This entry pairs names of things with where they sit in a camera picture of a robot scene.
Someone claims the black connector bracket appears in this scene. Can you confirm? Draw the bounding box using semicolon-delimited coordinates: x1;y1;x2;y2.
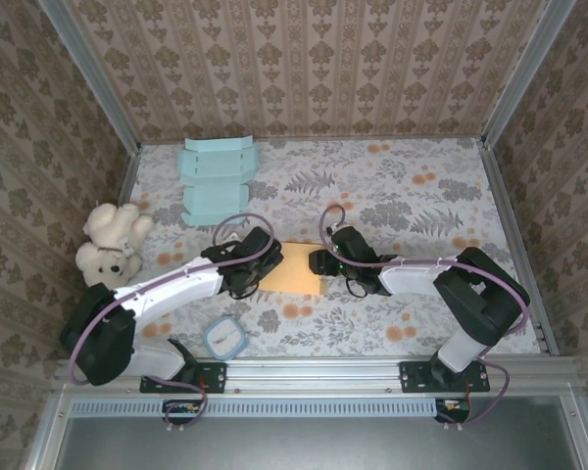
162;399;206;435
433;397;472;432

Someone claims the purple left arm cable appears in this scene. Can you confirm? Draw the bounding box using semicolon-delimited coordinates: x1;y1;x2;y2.
67;212;276;435

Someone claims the white teddy bear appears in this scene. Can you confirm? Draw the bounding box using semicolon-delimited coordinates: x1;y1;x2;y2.
74;201;155;290

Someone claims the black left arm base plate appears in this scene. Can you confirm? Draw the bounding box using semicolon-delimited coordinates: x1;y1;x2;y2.
139;359;228;395

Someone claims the light blue cardboard box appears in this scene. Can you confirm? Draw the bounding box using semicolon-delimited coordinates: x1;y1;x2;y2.
177;135;260;227

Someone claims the grey metal panel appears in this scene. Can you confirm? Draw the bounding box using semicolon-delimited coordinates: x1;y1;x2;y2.
53;415;587;470

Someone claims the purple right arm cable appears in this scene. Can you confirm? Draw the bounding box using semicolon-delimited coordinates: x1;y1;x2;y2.
319;204;529;432

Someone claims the aluminium frame post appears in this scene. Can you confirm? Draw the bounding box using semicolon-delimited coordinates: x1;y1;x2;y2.
36;0;143;154
479;0;583;148

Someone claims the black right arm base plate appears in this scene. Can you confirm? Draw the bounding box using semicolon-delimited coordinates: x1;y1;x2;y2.
399;359;491;394

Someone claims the slotted grey cable duct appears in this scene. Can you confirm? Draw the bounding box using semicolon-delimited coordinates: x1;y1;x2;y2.
70;396;471;418

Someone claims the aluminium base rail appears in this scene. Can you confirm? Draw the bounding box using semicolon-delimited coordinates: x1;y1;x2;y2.
53;355;583;396

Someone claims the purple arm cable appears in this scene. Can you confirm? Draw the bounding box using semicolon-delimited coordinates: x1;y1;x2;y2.
319;204;529;432
67;212;276;435

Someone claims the aluminium side rail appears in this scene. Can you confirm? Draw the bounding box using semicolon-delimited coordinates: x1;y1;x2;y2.
72;145;143;359
475;139;561;357

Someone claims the yellow cardboard box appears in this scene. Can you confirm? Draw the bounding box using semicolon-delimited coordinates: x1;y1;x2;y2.
261;240;328;297

